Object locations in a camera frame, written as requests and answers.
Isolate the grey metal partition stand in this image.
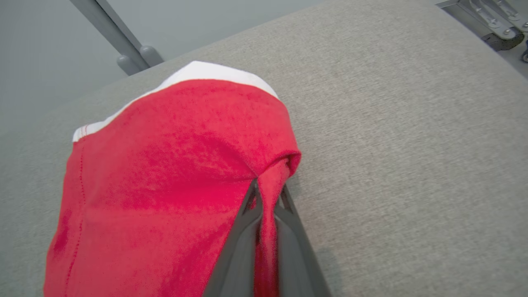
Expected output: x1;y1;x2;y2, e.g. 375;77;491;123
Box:
436;0;521;41
474;0;528;33

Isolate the red shorts white trim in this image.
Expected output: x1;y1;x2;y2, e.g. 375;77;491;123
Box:
42;61;302;297

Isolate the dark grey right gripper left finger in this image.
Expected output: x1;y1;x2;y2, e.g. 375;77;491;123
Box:
202;178;264;297

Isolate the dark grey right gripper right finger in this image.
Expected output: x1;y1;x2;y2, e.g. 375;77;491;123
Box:
272;184;333;297

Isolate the black caster wheel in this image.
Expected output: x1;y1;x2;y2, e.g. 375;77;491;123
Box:
482;32;525;52

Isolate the grey rounded partition foot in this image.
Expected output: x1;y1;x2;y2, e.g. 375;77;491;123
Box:
139;45;165;69
116;54;144;77

